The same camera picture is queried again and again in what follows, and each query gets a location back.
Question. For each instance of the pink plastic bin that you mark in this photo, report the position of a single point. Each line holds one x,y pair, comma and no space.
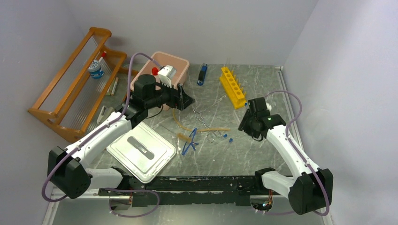
160,83

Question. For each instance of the wooden drying rack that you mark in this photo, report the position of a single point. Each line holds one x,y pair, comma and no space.
69,104

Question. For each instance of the white bin lid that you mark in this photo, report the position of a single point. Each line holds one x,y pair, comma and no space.
143,152

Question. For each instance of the red cap wash bottle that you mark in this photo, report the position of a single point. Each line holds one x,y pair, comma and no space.
154,71

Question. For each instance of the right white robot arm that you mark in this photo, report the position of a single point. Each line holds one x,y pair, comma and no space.
309,188

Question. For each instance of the blue stapler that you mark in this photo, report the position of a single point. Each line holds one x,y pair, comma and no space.
202,74

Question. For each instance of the aluminium frame rail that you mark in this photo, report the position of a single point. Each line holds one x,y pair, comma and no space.
92,209

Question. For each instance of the test tube brush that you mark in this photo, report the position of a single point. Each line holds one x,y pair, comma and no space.
183,137

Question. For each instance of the blue white round container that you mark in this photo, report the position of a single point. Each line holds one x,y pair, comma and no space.
95,70

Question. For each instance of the red capped marker pen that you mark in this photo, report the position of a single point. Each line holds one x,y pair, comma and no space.
103,55

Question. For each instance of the black mounting rail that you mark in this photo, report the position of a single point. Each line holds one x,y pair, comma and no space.
240,190

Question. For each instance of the yellow test tube rack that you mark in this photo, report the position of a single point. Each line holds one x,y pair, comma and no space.
233,88

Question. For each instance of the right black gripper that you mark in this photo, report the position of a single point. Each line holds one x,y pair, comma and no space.
243,125

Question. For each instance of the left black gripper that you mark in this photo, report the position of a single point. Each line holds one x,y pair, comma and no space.
179,99

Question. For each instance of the white marker pen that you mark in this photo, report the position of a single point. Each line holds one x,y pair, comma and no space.
115,83

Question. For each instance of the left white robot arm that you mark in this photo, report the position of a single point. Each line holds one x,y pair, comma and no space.
68,167

